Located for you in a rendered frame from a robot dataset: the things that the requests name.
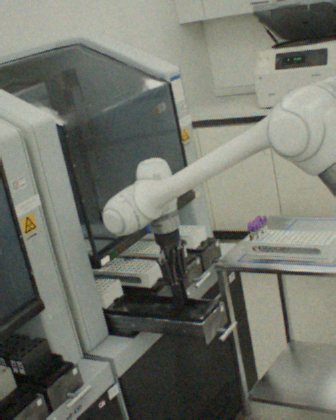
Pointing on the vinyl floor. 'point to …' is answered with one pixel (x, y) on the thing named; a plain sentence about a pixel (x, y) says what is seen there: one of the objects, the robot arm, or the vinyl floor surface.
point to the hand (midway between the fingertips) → (179, 291)
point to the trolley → (263, 393)
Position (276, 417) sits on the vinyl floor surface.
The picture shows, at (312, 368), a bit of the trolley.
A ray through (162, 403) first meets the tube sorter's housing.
